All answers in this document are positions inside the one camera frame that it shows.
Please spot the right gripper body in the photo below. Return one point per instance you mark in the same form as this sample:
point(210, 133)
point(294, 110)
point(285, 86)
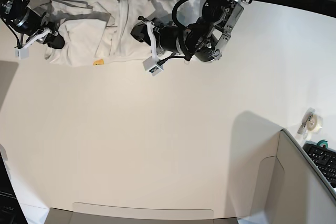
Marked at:
point(40, 35)

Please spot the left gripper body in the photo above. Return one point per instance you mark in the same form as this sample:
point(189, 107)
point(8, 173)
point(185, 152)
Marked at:
point(155, 52)

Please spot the white printed t-shirt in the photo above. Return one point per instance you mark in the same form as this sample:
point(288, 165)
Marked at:
point(98, 32)

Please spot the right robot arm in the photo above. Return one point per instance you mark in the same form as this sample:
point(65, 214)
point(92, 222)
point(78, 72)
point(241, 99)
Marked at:
point(27, 26)

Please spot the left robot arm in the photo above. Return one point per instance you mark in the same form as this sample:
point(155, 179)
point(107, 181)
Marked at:
point(202, 39)

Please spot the clear tape dispenser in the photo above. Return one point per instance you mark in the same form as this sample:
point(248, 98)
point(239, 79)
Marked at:
point(311, 124)

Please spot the green tape roll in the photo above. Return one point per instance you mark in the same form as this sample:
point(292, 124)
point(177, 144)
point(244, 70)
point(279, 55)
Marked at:
point(322, 144)

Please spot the black computer keyboard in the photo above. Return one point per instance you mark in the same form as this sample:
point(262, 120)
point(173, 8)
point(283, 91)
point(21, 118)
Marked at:
point(324, 159)

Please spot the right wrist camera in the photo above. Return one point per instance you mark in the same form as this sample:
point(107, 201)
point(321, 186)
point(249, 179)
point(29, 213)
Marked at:
point(22, 53)

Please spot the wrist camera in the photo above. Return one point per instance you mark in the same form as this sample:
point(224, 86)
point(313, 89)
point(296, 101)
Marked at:
point(22, 53)
point(151, 65)

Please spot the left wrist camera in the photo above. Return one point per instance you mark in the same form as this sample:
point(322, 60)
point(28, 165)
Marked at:
point(151, 65)

